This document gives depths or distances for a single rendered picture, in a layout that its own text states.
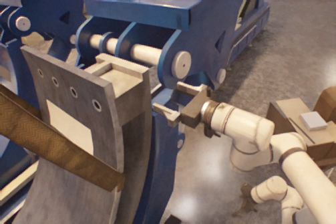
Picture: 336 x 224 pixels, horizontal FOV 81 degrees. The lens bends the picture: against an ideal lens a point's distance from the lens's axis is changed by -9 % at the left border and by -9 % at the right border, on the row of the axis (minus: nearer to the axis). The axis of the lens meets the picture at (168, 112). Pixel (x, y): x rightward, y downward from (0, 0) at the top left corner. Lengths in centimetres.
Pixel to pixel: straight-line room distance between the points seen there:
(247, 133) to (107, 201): 69
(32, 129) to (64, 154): 14
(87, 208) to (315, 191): 98
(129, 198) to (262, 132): 79
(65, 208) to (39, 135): 71
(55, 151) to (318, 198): 74
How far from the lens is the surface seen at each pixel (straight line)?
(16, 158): 301
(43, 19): 264
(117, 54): 115
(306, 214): 103
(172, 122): 63
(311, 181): 65
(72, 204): 128
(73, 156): 77
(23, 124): 68
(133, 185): 113
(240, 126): 60
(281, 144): 73
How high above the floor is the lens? 275
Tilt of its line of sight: 42 degrees down
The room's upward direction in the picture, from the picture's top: 7 degrees counter-clockwise
